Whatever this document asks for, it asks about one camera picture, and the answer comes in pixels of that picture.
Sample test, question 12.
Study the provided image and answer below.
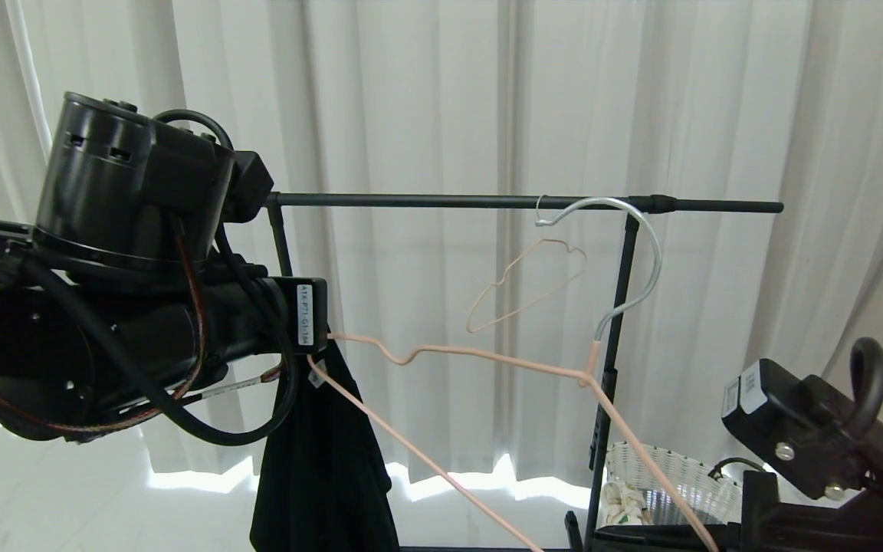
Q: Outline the cream printed garment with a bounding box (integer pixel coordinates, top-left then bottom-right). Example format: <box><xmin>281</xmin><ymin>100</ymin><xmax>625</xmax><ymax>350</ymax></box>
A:
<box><xmin>602</xmin><ymin>479</ymin><xmax>653</xmax><ymax>528</ymax></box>

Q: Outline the black garment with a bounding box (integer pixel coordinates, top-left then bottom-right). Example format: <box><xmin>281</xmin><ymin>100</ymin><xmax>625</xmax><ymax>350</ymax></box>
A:
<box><xmin>250</xmin><ymin>337</ymin><xmax>400</xmax><ymax>552</ymax></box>

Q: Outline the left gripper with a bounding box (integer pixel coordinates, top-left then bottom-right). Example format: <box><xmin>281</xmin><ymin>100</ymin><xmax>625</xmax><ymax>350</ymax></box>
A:
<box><xmin>0</xmin><ymin>274</ymin><xmax>329</xmax><ymax>442</ymax></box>

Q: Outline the black clothes rack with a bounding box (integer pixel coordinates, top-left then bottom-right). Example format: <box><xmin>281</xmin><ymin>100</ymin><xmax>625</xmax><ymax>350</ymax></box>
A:
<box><xmin>264</xmin><ymin>192</ymin><xmax>785</xmax><ymax>552</ymax></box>

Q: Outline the white laundry basket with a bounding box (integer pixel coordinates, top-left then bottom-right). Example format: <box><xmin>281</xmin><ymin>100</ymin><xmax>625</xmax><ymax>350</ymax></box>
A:
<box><xmin>602</xmin><ymin>441</ymin><xmax>764</xmax><ymax>530</ymax></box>

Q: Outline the black cable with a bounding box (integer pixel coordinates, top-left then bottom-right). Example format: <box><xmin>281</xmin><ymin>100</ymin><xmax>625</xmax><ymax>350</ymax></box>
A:
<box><xmin>0</xmin><ymin>109</ymin><xmax>300</xmax><ymax>447</ymax></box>
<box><xmin>842</xmin><ymin>337</ymin><xmax>883</xmax><ymax>439</ymax></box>

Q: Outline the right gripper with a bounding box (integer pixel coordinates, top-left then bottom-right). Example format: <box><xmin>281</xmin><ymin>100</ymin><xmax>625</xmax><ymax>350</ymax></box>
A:
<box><xmin>740</xmin><ymin>469</ymin><xmax>883</xmax><ymax>552</ymax></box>

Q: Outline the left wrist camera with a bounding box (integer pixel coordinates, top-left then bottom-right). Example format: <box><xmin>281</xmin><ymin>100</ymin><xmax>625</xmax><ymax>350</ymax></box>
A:
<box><xmin>228</xmin><ymin>149</ymin><xmax>275</xmax><ymax>225</ymax></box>

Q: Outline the white curtain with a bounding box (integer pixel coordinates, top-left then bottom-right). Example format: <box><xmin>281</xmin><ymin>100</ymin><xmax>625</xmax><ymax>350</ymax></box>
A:
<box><xmin>0</xmin><ymin>0</ymin><xmax>883</xmax><ymax>507</ymax></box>

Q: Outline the pink clothes hanger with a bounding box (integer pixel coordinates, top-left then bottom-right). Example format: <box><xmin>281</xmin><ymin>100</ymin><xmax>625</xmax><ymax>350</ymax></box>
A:
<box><xmin>306</xmin><ymin>197</ymin><xmax>721</xmax><ymax>552</ymax></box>
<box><xmin>466</xmin><ymin>195</ymin><xmax>589</xmax><ymax>334</ymax></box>

